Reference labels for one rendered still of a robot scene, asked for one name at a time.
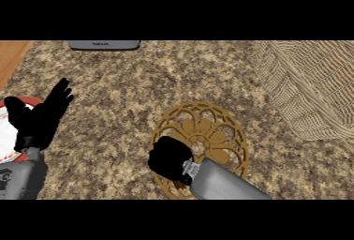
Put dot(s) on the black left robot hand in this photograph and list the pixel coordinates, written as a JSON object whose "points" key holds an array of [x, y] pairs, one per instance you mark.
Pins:
{"points": [[43, 118]]}

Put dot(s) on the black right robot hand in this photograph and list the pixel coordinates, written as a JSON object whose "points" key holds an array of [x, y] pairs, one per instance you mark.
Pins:
{"points": [[169, 159]]}

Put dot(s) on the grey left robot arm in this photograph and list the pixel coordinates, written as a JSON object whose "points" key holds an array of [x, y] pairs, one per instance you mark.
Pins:
{"points": [[21, 178]]}

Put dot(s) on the round gold openwork placemat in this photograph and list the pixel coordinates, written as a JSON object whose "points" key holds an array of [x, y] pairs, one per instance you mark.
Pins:
{"points": [[207, 131]]}

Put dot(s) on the beige wicker basket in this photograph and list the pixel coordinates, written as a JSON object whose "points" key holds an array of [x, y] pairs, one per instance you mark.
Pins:
{"points": [[309, 87]]}

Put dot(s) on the red and white plate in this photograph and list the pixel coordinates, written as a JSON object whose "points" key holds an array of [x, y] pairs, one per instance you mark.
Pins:
{"points": [[7, 134]]}

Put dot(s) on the brown wooden board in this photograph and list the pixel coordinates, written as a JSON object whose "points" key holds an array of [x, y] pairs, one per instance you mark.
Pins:
{"points": [[11, 56]]}

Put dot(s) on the grey flat appliance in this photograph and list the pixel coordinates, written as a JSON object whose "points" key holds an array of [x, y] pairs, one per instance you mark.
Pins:
{"points": [[104, 45]]}

